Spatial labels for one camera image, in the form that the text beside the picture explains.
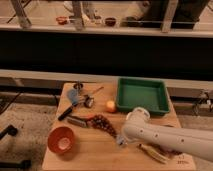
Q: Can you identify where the dark red grape bunch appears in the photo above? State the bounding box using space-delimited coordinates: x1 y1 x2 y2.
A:
91 115 117 137

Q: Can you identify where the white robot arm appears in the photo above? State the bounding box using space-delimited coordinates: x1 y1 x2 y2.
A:
116 107 213 162

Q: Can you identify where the wooden handled utensil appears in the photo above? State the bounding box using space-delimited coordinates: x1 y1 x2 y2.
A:
89 86 104 96

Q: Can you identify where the yellow banana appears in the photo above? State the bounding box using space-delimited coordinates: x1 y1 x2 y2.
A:
139 144 168 164

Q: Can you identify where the black floor clamp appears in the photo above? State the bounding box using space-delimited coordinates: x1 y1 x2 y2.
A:
0 125 18 140

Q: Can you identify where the small metal measuring cup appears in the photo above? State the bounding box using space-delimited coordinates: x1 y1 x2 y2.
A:
84 96 94 108

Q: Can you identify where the orange bowl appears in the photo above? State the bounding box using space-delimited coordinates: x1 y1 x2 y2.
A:
47 126 75 155

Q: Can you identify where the black handled blue spatula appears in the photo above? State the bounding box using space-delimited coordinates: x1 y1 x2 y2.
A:
58 89 79 121

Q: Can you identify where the metal fixture at right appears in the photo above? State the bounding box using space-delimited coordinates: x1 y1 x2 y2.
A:
193 90 213 115

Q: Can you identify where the person in dark clothes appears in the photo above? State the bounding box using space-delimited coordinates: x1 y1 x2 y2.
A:
121 0 211 28

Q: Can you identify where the dark red background bowl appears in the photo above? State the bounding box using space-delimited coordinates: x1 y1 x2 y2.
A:
105 17 116 27

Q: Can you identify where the green plastic tray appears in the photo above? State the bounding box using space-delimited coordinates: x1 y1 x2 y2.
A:
116 78 170 116

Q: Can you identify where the orange ball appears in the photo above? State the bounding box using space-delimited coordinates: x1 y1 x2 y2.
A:
106 101 116 113

